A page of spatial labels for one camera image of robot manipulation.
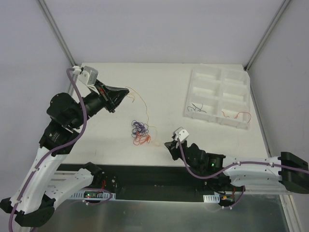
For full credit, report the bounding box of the yellow wire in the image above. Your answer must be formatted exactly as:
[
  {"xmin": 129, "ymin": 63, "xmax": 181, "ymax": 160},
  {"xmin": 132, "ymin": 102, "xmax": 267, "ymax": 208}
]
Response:
[{"xmin": 126, "ymin": 86, "xmax": 167, "ymax": 147}]

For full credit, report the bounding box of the orange wire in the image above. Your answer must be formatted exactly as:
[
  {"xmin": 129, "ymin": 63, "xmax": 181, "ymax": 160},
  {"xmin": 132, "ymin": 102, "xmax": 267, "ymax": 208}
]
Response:
[{"xmin": 221, "ymin": 110, "xmax": 252, "ymax": 123}]

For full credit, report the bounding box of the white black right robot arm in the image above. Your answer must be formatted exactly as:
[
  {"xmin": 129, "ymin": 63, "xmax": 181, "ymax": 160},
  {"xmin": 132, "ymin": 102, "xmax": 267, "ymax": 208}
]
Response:
[{"xmin": 164, "ymin": 140, "xmax": 309, "ymax": 194}]

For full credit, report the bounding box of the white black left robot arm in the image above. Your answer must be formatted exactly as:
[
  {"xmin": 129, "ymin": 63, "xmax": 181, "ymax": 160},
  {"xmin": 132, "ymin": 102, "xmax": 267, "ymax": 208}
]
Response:
[{"xmin": 0, "ymin": 81, "xmax": 129, "ymax": 232}]

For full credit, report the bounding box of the white compartment tray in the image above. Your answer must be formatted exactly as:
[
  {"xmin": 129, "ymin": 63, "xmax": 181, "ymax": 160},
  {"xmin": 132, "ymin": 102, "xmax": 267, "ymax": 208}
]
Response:
[{"xmin": 183, "ymin": 65, "xmax": 252, "ymax": 130}]

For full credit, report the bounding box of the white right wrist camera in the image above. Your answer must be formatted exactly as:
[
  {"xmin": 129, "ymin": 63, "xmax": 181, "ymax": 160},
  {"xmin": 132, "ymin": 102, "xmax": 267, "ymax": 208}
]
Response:
[{"xmin": 172, "ymin": 127, "xmax": 189, "ymax": 143}]

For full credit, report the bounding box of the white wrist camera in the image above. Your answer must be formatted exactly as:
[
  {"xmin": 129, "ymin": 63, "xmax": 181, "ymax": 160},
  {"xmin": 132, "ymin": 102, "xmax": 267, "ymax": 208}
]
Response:
[
  {"xmin": 72, "ymin": 66, "xmax": 98, "ymax": 92},
  {"xmin": 172, "ymin": 127, "xmax": 189, "ymax": 143}
]

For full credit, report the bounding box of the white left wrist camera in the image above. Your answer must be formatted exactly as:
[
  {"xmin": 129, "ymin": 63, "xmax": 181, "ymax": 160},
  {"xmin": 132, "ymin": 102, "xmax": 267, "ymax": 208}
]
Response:
[{"xmin": 72, "ymin": 66, "xmax": 98, "ymax": 92}]

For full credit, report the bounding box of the red wire in bundle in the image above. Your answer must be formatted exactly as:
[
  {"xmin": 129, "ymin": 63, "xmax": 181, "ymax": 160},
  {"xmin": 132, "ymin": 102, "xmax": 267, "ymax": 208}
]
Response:
[{"xmin": 132, "ymin": 132, "xmax": 152, "ymax": 146}]

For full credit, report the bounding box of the dark blue wire in tray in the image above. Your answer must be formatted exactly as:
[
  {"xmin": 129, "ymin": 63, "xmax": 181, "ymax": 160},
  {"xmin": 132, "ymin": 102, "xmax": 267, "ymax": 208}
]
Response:
[{"xmin": 187, "ymin": 102, "xmax": 208, "ymax": 114}]

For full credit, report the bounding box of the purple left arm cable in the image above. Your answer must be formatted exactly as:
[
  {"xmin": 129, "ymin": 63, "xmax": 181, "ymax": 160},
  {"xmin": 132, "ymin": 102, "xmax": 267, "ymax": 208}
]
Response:
[{"xmin": 8, "ymin": 67, "xmax": 114, "ymax": 231}]

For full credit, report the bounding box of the right white cable duct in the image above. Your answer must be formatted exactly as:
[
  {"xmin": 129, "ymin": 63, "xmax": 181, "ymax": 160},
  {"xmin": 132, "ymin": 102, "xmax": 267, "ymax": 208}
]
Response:
[{"xmin": 203, "ymin": 194, "xmax": 220, "ymax": 203}]

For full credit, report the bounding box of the white cable duct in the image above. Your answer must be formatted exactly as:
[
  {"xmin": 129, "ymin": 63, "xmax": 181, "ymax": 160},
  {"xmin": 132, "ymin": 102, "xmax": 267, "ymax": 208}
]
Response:
[
  {"xmin": 70, "ymin": 191, "xmax": 115, "ymax": 201},
  {"xmin": 203, "ymin": 194, "xmax": 220, "ymax": 203}
]

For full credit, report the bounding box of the aluminium frame rail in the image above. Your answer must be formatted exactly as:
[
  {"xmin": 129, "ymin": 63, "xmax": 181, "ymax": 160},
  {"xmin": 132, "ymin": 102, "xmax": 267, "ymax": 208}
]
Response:
[{"xmin": 45, "ymin": 170, "xmax": 293, "ymax": 194}]

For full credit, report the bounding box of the left white cable duct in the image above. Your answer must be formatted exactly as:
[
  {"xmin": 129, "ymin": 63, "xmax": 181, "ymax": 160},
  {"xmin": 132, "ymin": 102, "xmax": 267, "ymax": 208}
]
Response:
[{"xmin": 70, "ymin": 191, "xmax": 115, "ymax": 201}]

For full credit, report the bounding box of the aluminium left corner post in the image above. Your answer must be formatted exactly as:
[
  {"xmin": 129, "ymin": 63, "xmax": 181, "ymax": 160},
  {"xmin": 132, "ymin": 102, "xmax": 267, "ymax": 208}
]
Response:
[{"xmin": 35, "ymin": 0, "xmax": 80, "ymax": 66}]

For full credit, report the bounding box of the aluminium corner post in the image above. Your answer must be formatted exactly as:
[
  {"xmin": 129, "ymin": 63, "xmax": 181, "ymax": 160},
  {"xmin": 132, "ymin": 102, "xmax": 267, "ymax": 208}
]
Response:
[
  {"xmin": 244, "ymin": 0, "xmax": 293, "ymax": 71},
  {"xmin": 35, "ymin": 0, "xmax": 80, "ymax": 66}
]

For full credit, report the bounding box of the aluminium right corner post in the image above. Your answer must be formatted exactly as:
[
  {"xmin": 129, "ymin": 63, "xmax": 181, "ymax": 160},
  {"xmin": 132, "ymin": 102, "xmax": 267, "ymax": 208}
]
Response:
[{"xmin": 244, "ymin": 0, "xmax": 293, "ymax": 71}]

